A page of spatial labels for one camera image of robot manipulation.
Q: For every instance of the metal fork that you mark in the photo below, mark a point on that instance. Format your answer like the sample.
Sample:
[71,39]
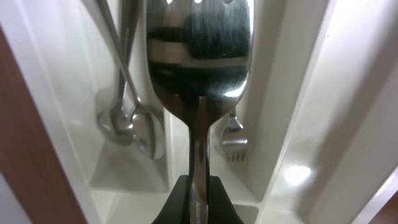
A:
[199,59]
[234,141]

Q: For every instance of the large metal spoon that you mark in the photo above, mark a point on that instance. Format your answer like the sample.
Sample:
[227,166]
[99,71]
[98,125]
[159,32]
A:
[113,122]

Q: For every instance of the white plastic cutlery tray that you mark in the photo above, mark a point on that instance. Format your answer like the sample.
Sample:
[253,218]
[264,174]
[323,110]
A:
[320,110]

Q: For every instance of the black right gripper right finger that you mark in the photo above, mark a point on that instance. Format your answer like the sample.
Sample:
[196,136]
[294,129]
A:
[221,210]

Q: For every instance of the metal spoon in tray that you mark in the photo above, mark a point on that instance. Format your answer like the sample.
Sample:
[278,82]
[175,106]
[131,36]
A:
[147,123]

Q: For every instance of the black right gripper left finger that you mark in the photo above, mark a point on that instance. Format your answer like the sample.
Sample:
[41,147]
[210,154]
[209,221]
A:
[176,207]

